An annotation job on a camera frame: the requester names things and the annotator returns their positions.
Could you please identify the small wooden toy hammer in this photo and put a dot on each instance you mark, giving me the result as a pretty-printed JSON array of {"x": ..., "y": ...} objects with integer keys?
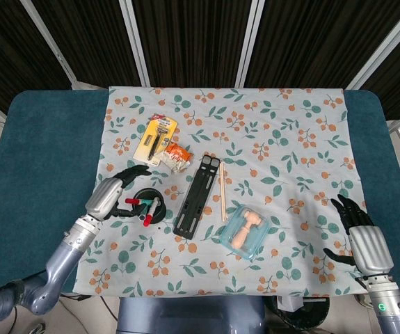
[{"x": 243, "y": 234}]

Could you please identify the white metal frame post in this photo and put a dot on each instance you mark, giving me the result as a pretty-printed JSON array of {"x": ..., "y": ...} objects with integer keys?
[
  {"x": 384, "y": 48},
  {"x": 50, "y": 45},
  {"x": 250, "y": 41},
  {"x": 133, "y": 41}
]

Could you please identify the razor in yellow blister pack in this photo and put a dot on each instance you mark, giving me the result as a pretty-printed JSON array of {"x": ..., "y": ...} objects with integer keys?
[{"x": 144, "y": 146}]

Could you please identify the orange white snack packet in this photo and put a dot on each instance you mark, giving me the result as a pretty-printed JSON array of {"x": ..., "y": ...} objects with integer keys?
[{"x": 177, "y": 157}]

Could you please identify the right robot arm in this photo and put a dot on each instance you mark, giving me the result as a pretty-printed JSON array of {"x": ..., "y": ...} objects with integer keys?
[{"x": 391, "y": 306}]

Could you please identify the blue grey robot torso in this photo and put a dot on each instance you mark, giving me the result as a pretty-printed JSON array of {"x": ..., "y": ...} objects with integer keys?
[{"x": 185, "y": 315}]

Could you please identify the black folding laptop stand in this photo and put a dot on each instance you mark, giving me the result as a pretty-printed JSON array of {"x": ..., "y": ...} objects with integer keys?
[{"x": 192, "y": 203}]

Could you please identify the teal marker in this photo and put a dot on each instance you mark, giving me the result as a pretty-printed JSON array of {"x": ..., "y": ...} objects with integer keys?
[{"x": 147, "y": 203}]

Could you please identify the black round bin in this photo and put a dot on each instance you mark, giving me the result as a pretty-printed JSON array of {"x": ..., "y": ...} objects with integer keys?
[{"x": 300, "y": 313}]

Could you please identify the red and white marker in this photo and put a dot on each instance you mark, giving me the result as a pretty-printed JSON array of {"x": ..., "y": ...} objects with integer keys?
[{"x": 152, "y": 210}]

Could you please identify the blue velvet table cover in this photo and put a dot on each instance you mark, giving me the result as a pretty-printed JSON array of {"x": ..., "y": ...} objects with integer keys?
[{"x": 46, "y": 139}]

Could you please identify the black round holder with markers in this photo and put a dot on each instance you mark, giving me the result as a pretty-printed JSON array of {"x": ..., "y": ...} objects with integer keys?
[{"x": 163, "y": 213}]

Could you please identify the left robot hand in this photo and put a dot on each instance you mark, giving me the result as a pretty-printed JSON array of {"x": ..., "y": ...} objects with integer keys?
[{"x": 104, "y": 196}]

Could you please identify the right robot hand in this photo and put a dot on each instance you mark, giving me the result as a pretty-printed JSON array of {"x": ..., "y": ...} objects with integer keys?
[{"x": 368, "y": 247}]

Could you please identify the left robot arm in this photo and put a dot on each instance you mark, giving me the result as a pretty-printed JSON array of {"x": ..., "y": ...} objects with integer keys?
[{"x": 60, "y": 257}]

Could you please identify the thin wooden stick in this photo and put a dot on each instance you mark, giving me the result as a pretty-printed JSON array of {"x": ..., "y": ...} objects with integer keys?
[{"x": 224, "y": 193}]

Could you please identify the floral fruit print tablecloth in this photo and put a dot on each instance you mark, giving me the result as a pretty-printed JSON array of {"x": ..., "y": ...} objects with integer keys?
[{"x": 255, "y": 139}]

